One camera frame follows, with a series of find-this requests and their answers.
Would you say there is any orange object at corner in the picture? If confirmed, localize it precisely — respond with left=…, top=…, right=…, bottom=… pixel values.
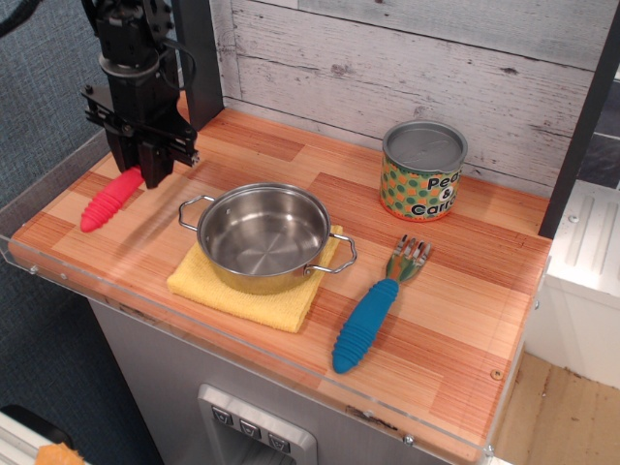
left=35, top=443, right=85, bottom=465

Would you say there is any dark left vertical post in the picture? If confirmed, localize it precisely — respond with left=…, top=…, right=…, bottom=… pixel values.
left=171, top=0, right=224, bottom=130

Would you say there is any grey cabinet with dispenser panel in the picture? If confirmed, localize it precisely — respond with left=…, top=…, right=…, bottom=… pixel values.
left=90, top=301, right=442, bottom=464

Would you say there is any dark right vertical post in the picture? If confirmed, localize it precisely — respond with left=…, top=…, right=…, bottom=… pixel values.
left=539, top=1, right=619, bottom=239

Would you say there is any stainless steel pot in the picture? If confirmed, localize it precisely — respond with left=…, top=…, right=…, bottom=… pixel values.
left=178, top=182, right=357, bottom=295

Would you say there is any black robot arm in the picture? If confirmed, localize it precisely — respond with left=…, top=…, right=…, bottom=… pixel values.
left=81, top=1, right=199, bottom=189

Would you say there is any yellow cloth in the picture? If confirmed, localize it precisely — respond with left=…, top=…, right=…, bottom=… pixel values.
left=167, top=244, right=324, bottom=333

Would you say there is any dark vertical post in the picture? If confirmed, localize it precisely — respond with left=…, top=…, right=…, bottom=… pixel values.
left=539, top=1, right=619, bottom=239
left=171, top=0, right=224, bottom=130

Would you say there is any red handled metal spoon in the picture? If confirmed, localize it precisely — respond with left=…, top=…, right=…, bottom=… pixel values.
left=79, top=166, right=143, bottom=233

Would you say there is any blue handled metal fork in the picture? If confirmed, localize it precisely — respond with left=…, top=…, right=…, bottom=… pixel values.
left=332, top=234, right=432, bottom=374

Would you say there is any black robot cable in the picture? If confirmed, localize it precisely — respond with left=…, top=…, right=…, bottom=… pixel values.
left=159, top=39, right=198, bottom=93

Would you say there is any peas and carrots can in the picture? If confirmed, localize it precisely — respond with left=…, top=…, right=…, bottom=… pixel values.
left=379, top=121, right=468, bottom=222

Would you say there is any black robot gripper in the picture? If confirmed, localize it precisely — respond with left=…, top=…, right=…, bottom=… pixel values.
left=81, top=52, right=200, bottom=189

